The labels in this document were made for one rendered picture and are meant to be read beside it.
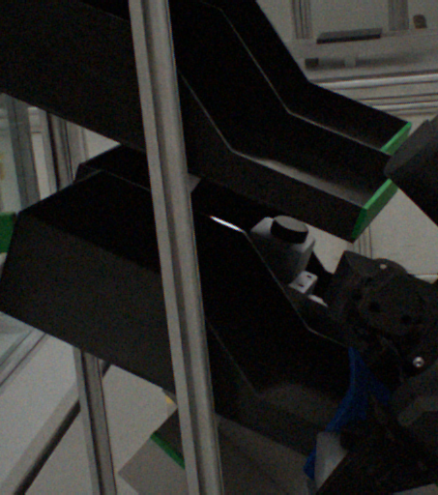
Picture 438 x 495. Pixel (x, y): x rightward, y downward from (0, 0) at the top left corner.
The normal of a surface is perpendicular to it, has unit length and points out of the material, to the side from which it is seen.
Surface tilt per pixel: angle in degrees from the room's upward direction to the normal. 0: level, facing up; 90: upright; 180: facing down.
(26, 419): 0
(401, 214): 90
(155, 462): 90
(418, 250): 90
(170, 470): 90
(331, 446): 9
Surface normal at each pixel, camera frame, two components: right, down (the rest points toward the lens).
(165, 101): -0.16, 0.27
